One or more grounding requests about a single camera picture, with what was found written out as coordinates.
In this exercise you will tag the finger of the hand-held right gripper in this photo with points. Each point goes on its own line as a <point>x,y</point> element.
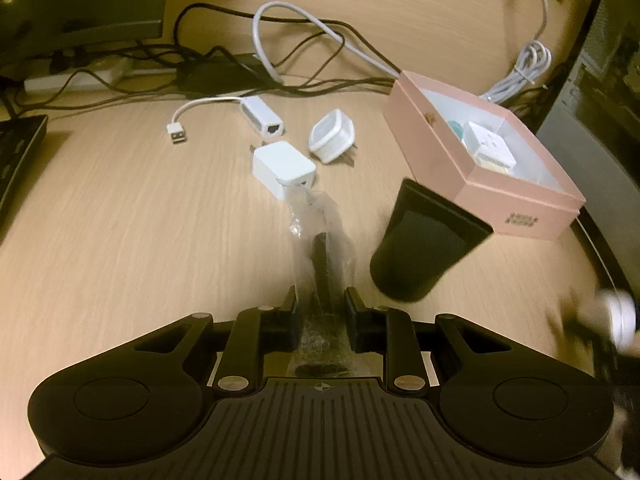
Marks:
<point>575,322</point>

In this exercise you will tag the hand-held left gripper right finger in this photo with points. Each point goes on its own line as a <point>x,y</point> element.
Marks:
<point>357,330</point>

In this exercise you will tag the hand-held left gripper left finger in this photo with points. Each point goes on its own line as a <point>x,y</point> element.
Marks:
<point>287,330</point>

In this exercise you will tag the white cream jar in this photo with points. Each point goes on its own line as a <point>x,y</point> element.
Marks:
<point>617,317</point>

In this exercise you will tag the clear bag with black part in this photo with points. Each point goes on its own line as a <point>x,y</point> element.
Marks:
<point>320,260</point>

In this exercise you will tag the black cone-shaped holder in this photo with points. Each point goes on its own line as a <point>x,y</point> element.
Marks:
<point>425,250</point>

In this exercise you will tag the pink cardboard box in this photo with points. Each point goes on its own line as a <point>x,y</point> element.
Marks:
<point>520,205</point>

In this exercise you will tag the white cube charger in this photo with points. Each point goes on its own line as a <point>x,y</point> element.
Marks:
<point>280,167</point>

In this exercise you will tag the white cream tube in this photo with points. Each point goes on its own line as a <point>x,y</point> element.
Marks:
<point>495,165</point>

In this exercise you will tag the white plug charger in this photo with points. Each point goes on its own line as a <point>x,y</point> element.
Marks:
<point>330,135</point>

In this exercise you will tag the small teal package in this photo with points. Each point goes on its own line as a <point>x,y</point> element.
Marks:
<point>456,130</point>

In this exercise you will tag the computer tower case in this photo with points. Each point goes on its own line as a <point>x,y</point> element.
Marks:
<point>600,110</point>

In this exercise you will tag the black power brick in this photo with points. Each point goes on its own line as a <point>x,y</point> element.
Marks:
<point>215,80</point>

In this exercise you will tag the black keyboard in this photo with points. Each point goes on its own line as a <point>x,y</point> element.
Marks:
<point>17,170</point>

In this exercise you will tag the white power strip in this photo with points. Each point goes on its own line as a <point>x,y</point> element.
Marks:
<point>60,80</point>

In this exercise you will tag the dark computer monitor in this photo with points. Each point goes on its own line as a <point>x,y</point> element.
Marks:
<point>75,0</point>

